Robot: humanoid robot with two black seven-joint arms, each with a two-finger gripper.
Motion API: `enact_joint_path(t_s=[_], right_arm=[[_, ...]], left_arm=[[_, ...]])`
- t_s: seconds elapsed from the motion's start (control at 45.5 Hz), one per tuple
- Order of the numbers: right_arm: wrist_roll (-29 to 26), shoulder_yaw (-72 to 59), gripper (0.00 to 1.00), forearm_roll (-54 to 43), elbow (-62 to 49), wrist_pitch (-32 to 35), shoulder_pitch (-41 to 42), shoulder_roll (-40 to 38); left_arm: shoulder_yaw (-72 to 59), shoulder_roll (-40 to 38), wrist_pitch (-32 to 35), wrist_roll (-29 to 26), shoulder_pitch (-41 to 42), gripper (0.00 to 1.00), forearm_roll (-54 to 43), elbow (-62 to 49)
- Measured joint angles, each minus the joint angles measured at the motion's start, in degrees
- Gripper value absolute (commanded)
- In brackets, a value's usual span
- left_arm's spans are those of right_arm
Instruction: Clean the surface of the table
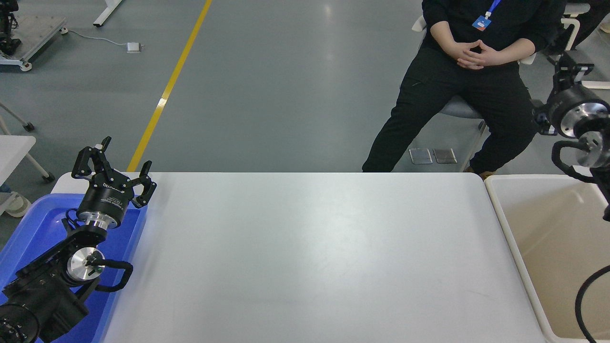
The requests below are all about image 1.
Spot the blue lanyard badge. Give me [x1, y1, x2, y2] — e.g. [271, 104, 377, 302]
[472, 0, 502, 32]

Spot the person's left hand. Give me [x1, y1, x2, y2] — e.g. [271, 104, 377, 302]
[458, 40, 505, 67]

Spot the grey wheeled platform cart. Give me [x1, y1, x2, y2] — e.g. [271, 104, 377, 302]
[0, 14, 69, 72]

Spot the person's right hand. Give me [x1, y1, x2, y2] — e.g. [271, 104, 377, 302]
[448, 40, 485, 71]

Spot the large pale plastic bin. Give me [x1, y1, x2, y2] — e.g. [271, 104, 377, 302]
[484, 174, 610, 343]

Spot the white frame chair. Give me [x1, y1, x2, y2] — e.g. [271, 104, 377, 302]
[546, 2, 596, 65]

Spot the white shoe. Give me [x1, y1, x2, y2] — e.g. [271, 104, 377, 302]
[0, 183, 32, 218]

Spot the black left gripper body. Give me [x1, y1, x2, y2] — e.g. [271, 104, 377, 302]
[77, 175, 132, 223]

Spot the black machine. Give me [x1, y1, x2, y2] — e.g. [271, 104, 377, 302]
[0, 0, 22, 56]

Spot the grey and white chair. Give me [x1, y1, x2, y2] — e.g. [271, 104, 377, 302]
[412, 14, 538, 173]

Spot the blue plastic tray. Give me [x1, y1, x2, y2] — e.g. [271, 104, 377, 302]
[0, 192, 148, 343]

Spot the grey leg with caster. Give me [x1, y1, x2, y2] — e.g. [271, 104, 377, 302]
[0, 101, 36, 132]

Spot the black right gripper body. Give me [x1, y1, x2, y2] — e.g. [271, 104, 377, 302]
[546, 86, 610, 137]

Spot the white table foot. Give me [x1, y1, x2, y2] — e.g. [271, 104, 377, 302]
[93, 0, 123, 27]

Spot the white floor cable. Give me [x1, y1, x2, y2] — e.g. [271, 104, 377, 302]
[67, 30, 129, 48]

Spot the small white side table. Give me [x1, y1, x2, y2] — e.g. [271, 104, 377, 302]
[0, 135, 56, 182]

